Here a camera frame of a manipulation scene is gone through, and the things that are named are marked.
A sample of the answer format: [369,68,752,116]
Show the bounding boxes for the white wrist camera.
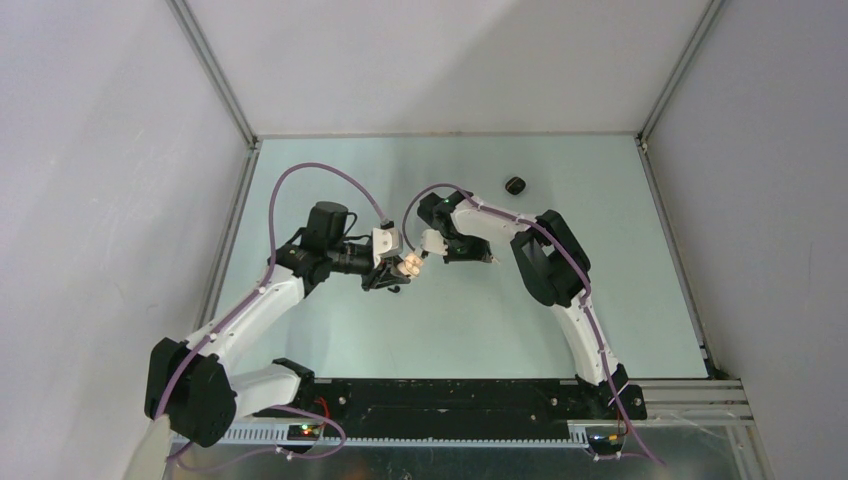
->
[371,222,403,267]
[420,229,448,258]

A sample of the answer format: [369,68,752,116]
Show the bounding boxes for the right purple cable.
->
[401,183,667,468]

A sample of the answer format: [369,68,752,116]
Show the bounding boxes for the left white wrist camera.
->
[371,222,403,267]

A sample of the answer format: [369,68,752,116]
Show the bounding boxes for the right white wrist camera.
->
[420,229,448,258]

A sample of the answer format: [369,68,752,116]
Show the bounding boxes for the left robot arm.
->
[144,201,423,447]

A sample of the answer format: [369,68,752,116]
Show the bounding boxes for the black earbud charging case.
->
[504,176,527,196]

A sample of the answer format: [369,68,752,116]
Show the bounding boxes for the purple cable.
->
[401,183,667,468]
[155,162,397,468]

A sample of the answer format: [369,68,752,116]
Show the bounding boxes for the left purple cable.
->
[155,162,397,468]

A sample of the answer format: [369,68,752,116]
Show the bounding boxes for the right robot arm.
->
[406,187,629,418]

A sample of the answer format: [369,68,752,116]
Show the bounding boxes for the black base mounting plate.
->
[291,379,647,441]

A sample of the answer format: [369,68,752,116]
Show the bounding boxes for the aluminium frame rail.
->
[150,377,757,452]

